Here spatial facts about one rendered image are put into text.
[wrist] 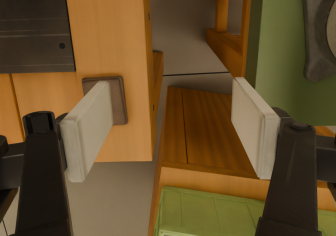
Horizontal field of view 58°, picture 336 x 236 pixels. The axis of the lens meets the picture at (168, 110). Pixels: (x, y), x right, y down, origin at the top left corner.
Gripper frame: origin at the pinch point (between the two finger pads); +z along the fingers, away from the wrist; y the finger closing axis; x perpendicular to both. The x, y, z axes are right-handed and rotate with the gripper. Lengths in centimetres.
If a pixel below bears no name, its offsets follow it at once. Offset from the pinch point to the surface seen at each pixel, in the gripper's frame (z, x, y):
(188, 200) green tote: 47, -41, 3
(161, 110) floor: 131, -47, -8
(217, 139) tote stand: 74, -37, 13
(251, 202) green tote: 50, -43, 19
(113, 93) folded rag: 38.3, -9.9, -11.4
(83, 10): 41.3, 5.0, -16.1
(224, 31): 108, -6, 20
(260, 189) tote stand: 52, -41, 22
